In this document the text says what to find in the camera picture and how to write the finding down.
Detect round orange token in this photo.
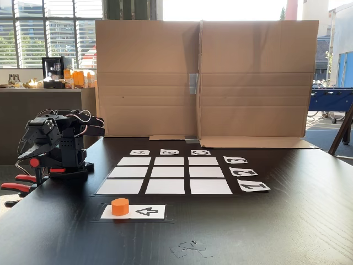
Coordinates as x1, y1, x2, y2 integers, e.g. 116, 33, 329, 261
111, 198, 130, 216

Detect white grid paper square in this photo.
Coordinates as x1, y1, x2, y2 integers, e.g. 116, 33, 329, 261
150, 166, 185, 178
117, 156, 152, 166
153, 156, 185, 166
145, 179, 185, 195
96, 179, 145, 195
108, 166, 149, 178
189, 166, 226, 178
190, 179, 233, 194
188, 156, 220, 166

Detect red and black clamp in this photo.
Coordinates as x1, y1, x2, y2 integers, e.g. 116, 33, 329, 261
15, 157, 67, 186
0, 182, 36, 208

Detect grey counter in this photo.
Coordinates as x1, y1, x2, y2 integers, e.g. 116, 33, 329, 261
0, 87, 97, 164

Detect yellow bananas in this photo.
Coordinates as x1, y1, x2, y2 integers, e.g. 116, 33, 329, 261
23, 78, 44, 89

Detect brown cardboard panel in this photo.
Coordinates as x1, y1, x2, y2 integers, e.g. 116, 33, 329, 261
95, 19, 201, 141
197, 18, 319, 149

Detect white arrow paper sheet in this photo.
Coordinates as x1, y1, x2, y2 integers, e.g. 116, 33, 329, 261
100, 204, 166, 220

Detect clear tape scraps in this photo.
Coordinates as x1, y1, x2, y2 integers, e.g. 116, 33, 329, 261
169, 240, 216, 259

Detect paper sheet number 3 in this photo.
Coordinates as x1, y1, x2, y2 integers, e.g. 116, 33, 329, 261
223, 156, 249, 165

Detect paper sheet number 2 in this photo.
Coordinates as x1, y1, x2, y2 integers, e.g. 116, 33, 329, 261
229, 166, 259, 177

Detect paper sheet number 1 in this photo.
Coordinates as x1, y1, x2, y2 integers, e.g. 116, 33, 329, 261
237, 181, 272, 192

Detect blue foosball table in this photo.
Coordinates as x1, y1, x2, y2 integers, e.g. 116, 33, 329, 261
308, 87, 353, 124

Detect wooden easel leg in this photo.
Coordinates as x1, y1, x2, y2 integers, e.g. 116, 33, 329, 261
328, 104, 353, 156

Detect thin robot cable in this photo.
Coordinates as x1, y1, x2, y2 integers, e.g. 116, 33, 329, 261
14, 159, 31, 176

